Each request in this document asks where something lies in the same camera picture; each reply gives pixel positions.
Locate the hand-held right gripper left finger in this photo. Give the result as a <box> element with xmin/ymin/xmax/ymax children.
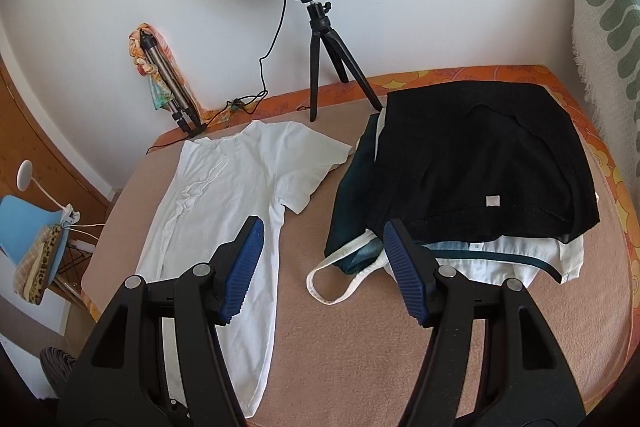
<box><xmin>57</xmin><ymin>215</ymin><xmax>266</xmax><ymax>427</ymax></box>

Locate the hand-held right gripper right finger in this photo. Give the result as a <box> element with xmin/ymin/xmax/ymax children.
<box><xmin>382</xmin><ymin>218</ymin><xmax>583</xmax><ymax>427</ymax></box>

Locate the white t-shirt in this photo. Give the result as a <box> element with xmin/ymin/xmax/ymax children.
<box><xmin>134</xmin><ymin>120</ymin><xmax>355</xmax><ymax>420</ymax></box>

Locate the dark green garment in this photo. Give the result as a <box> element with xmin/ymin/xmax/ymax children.
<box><xmin>324</xmin><ymin>114</ymin><xmax>396</xmax><ymax>275</ymax></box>

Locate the beige blanket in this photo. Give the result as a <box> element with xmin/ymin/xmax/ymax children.
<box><xmin>80</xmin><ymin>92</ymin><xmax>636</xmax><ymax>427</ymax></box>

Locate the white garment with teal trim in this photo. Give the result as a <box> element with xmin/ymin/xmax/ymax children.
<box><xmin>306</xmin><ymin>227</ymin><xmax>586</xmax><ymax>306</ymax></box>

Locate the black garment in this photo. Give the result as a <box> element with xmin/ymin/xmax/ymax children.
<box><xmin>367</xmin><ymin>82</ymin><xmax>601</xmax><ymax>244</ymax></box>

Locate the leopard print cloth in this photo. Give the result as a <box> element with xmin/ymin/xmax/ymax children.
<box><xmin>15</xmin><ymin>227</ymin><xmax>66</xmax><ymax>305</ymax></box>

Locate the dark striped cloth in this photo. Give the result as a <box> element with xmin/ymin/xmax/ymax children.
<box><xmin>39</xmin><ymin>347</ymin><xmax>81</xmax><ymax>383</ymax></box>

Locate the folded metal tripod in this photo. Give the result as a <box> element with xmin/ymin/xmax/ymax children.
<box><xmin>140</xmin><ymin>32</ymin><xmax>206</xmax><ymax>138</ymax></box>

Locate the blue chair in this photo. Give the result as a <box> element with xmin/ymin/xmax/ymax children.
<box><xmin>0</xmin><ymin>194</ymin><xmax>96</xmax><ymax>308</ymax></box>

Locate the white desk lamp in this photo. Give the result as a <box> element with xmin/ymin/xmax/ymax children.
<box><xmin>15</xmin><ymin>159</ymin><xmax>81</xmax><ymax>228</ymax></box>

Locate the small black tripod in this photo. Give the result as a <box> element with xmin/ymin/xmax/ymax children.
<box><xmin>299</xmin><ymin>0</ymin><xmax>383</xmax><ymax>122</ymax></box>

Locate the wooden door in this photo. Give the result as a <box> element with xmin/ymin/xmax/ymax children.
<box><xmin>0</xmin><ymin>57</ymin><xmax>121</xmax><ymax>228</ymax></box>

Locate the colourful patterned scarf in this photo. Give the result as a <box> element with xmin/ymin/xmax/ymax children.
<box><xmin>129</xmin><ymin>23</ymin><xmax>241</xmax><ymax>128</ymax></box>

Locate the green and white patterned cloth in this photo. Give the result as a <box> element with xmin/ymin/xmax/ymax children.
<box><xmin>565</xmin><ymin>0</ymin><xmax>640</xmax><ymax>138</ymax></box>

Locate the black ring light cable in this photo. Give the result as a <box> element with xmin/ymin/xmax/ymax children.
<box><xmin>145</xmin><ymin>0</ymin><xmax>301</xmax><ymax>155</ymax></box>

